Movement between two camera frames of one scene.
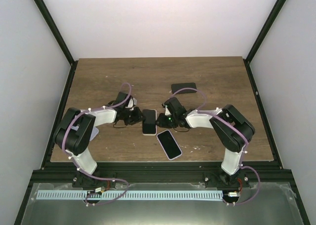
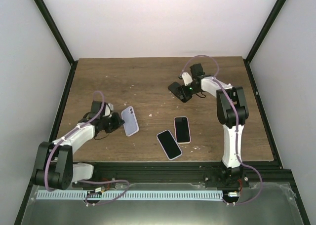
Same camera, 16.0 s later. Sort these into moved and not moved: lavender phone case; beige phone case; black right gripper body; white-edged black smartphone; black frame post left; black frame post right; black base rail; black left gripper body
Moved: black left gripper body; beige phone case; black right gripper body
Not moved: black frame post left; black base rail; black frame post right; white-edged black smartphone; lavender phone case
